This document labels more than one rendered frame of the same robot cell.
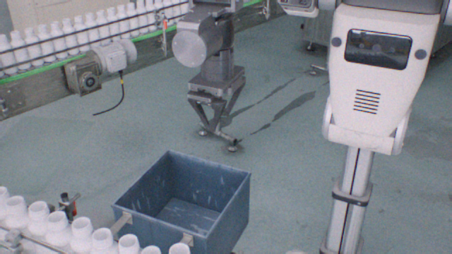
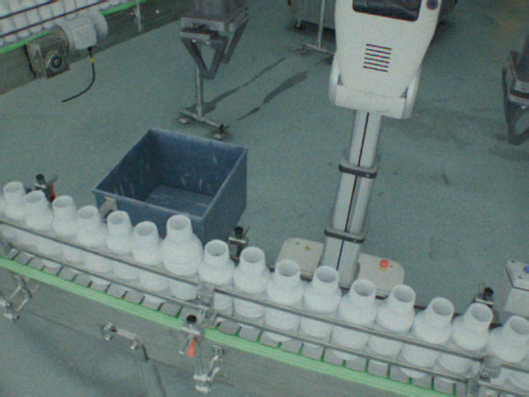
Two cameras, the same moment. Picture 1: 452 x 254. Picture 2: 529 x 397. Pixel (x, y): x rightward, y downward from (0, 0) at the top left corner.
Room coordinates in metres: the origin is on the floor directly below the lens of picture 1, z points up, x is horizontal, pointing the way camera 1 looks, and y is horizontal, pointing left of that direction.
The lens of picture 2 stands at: (0.01, 0.04, 1.71)
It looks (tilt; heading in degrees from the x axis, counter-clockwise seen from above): 41 degrees down; 351
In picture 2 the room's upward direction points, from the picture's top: 3 degrees clockwise
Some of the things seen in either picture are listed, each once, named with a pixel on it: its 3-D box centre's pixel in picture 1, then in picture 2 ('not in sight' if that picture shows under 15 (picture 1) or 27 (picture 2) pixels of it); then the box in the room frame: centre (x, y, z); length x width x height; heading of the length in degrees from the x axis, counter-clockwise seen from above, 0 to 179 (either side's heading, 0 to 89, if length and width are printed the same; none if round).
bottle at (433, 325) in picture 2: not in sight; (426, 337); (0.37, -0.29, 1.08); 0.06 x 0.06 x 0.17
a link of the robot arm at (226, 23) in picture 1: (215, 31); not in sight; (0.68, 0.02, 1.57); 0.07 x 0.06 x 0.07; 156
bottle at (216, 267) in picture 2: not in sight; (216, 281); (0.52, 0.03, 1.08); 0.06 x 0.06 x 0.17
